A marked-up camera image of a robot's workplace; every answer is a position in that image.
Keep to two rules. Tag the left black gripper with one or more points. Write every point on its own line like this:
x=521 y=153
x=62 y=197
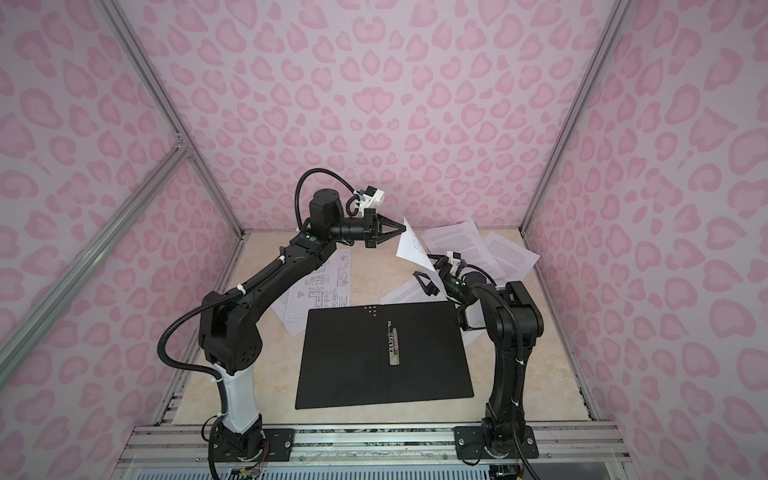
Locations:
x=370 y=225

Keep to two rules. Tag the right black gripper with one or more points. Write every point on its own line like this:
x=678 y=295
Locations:
x=444 y=270

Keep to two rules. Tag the red and black folder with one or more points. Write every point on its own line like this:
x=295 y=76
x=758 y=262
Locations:
x=382 y=354

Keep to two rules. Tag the technical drawing sheet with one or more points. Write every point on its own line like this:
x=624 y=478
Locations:
x=327 y=287

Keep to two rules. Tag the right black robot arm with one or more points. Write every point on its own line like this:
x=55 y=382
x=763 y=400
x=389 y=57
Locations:
x=513 y=323

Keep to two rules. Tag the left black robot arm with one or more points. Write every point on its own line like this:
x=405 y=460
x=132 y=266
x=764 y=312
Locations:
x=228 y=332

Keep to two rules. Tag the large text sheet far right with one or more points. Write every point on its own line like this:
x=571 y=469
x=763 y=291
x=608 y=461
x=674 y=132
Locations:
x=465 y=239

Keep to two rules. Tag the text sheet right corner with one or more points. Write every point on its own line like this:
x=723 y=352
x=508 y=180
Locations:
x=514 y=261

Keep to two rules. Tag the lower left paper sheet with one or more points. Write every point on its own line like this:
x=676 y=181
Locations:
x=293 y=315

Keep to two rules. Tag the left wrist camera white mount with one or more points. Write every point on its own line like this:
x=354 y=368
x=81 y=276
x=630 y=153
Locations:
x=370 y=198

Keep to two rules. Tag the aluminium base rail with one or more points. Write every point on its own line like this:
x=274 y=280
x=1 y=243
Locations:
x=551 y=450

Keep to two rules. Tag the aluminium frame post right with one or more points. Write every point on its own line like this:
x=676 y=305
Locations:
x=620 y=15

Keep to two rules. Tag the aluminium frame post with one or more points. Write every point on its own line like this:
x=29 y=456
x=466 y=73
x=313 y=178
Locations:
x=128 y=40
x=620 y=15

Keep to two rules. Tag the aluminium frame post left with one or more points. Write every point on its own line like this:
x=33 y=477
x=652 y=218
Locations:
x=128 y=40

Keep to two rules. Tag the aluminium frame strut left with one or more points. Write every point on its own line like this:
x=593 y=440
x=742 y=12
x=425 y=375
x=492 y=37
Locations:
x=39 y=319

